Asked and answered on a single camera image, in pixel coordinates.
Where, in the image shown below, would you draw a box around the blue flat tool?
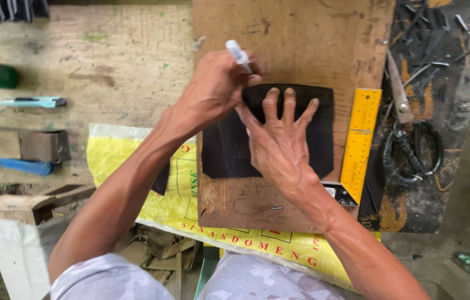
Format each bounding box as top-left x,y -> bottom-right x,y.
0,157 -> 56,177

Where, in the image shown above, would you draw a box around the grey camouflage shorts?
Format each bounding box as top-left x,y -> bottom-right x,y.
49,251 -> 346,300

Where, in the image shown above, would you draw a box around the brown rectangular block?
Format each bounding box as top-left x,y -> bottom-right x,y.
0,127 -> 72,164

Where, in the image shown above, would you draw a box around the person's right hand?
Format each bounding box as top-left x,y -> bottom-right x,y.
236,87 -> 324,199

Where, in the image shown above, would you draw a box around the black leather sheet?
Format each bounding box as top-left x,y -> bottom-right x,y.
201,83 -> 335,180

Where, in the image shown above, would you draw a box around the person's left hand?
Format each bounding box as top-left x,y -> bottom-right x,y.
168,49 -> 263,138

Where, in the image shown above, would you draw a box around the large scissors black wrapped handles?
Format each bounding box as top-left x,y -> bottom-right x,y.
382,50 -> 444,187

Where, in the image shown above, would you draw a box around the light blue utility knife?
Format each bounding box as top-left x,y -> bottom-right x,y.
0,96 -> 68,109

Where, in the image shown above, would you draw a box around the yellow try square ruler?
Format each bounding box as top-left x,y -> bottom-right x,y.
320,88 -> 383,207

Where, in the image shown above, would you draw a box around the small black leather scrap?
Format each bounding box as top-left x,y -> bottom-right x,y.
151,162 -> 171,196

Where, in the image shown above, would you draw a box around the heap of cardboard scraps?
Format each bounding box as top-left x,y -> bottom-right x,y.
113,224 -> 203,300

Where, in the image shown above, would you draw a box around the white marker pen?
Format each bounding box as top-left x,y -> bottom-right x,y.
225,39 -> 255,76

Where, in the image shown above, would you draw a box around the brown wooden work board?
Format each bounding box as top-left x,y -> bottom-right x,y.
192,0 -> 396,234

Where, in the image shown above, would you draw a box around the green stool frame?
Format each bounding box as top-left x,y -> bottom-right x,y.
194,245 -> 221,300

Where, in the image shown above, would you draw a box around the long black leather strip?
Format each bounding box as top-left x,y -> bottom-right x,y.
358,149 -> 386,231

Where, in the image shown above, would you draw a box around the dark mat with scraps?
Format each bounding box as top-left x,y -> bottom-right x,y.
358,0 -> 470,234

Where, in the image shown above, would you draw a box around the bundle of black strips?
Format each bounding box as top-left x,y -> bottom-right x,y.
0,0 -> 51,23

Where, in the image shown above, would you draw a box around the white wooden bench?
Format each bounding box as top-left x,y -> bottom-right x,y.
0,184 -> 96,300

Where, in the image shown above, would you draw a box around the yellow woven plastic sack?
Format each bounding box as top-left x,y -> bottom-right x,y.
86,123 -> 382,293

